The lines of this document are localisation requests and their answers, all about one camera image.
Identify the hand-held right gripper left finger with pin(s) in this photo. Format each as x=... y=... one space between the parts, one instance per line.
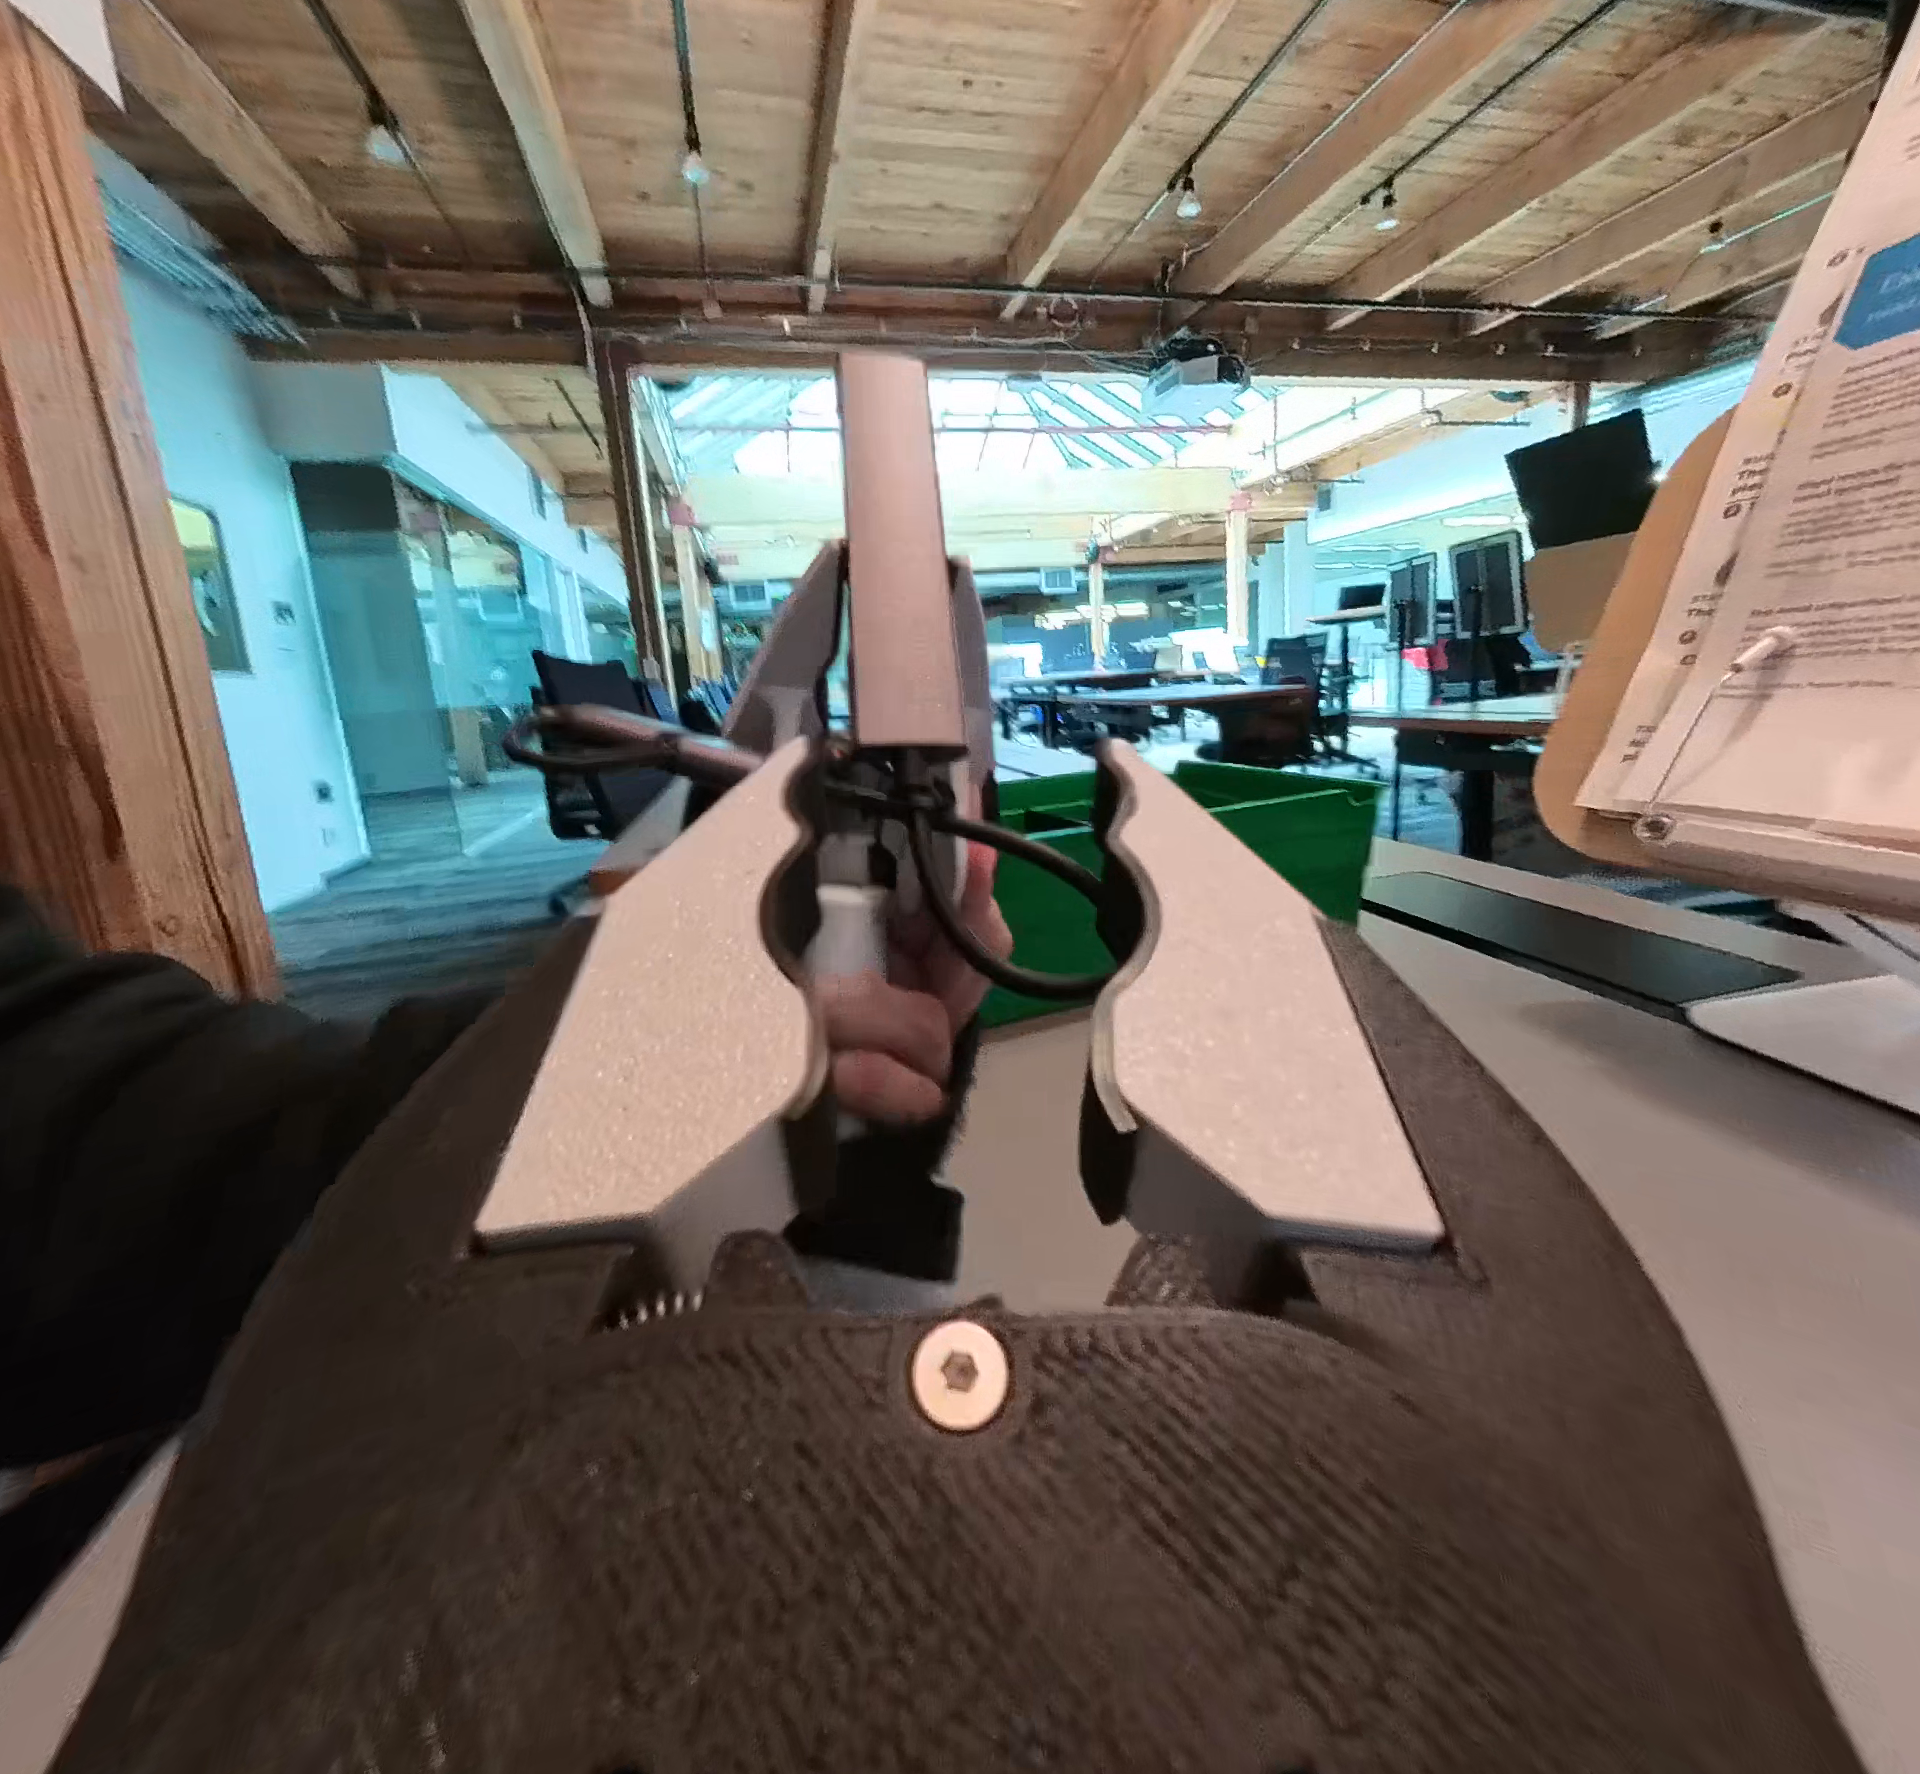
x=661 y=1023

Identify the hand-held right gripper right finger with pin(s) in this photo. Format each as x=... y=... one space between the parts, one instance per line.
x=1259 y=1039

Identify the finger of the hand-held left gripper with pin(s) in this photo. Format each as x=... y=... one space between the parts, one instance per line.
x=975 y=693
x=796 y=648

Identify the grey metal USB hub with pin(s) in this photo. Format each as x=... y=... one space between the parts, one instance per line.
x=899 y=557

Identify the person's left forearm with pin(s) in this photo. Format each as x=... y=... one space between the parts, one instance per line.
x=165 y=1144

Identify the grey desk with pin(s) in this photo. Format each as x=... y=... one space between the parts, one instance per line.
x=1723 y=1279

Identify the person's left hand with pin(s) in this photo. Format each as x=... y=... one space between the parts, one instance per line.
x=936 y=964

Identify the green plastic bin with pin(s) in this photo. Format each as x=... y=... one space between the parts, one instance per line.
x=1275 y=845

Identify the black office chair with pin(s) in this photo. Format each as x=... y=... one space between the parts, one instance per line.
x=600 y=737

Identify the black flat pad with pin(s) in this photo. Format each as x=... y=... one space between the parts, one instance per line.
x=1574 y=943

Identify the white ceiling projector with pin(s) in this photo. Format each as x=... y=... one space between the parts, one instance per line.
x=1196 y=377

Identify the pair of monitors on stands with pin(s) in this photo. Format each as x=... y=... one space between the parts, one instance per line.
x=1462 y=588

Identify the wooden book stand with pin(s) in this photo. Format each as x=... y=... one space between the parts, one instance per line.
x=1619 y=693

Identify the black monitor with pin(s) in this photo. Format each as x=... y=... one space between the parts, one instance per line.
x=1582 y=477

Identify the wooden pillar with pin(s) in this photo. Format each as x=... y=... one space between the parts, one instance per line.
x=104 y=574

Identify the printed instruction sheet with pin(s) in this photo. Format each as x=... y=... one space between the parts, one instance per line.
x=1800 y=574

